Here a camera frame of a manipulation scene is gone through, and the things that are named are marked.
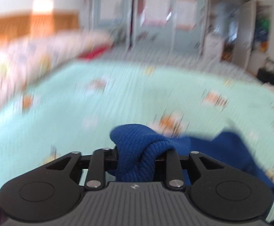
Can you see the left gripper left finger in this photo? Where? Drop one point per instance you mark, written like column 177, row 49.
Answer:
column 97, row 164

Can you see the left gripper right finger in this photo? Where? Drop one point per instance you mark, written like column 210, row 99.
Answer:
column 169, row 172

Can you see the blue knit sweater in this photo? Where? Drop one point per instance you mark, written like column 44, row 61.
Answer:
column 138, row 147

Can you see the mint bee-print quilt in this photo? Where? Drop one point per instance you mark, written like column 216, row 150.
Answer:
column 75, row 108

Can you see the red pillow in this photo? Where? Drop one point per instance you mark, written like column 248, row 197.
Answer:
column 94, row 53

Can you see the rolled floral duvet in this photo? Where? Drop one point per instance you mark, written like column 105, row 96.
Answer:
column 26, row 60

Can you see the black sofa chair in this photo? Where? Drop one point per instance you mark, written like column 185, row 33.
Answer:
column 265, row 76

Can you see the white drawer cabinet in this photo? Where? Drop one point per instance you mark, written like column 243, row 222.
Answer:
column 213, row 48

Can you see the sliding glass wardrobe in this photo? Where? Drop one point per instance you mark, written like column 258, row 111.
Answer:
column 170, row 25

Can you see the white door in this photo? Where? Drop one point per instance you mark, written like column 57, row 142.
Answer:
column 245, row 34

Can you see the wooden headboard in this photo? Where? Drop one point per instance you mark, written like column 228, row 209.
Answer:
column 34, row 25

